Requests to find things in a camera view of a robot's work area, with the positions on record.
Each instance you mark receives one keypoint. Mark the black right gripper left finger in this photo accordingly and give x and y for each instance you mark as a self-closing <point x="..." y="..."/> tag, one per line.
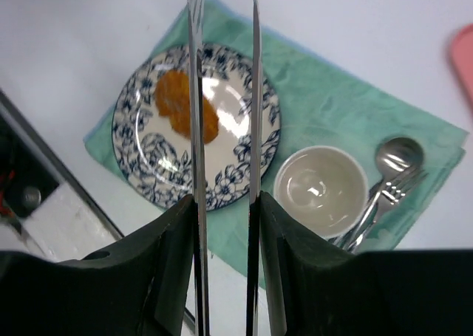
<point x="135" y="286"/>

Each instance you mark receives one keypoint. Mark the light blue mug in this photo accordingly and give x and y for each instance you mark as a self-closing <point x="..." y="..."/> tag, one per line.
<point x="323" y="188"/>

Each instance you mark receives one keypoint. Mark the blue floral ceramic plate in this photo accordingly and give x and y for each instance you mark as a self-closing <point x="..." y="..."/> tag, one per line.
<point x="156" y="160"/>

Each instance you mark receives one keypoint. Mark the silver fork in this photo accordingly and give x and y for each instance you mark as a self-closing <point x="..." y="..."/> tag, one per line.
<point x="387" y="198"/>

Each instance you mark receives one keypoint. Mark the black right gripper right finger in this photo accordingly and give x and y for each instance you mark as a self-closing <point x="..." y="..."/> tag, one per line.
<point x="316" y="288"/>

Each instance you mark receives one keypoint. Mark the green cloth napkin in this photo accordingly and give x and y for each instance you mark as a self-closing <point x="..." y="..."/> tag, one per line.
<point x="310" y="101"/>

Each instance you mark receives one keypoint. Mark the silver spoon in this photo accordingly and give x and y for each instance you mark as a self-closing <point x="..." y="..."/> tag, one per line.
<point x="394" y="156"/>

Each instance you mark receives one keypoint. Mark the stainless steel tongs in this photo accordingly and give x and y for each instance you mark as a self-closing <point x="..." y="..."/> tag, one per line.
<point x="195" y="32"/>

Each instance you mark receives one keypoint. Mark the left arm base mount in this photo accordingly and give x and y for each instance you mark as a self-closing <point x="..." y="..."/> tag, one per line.
<point x="45" y="211"/>

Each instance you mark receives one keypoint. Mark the pink plastic tray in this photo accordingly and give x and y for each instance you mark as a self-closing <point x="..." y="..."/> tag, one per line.
<point x="460" y="53"/>

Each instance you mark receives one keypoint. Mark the orange-brown pastry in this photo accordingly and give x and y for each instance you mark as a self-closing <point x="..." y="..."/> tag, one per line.
<point x="173" y="101"/>

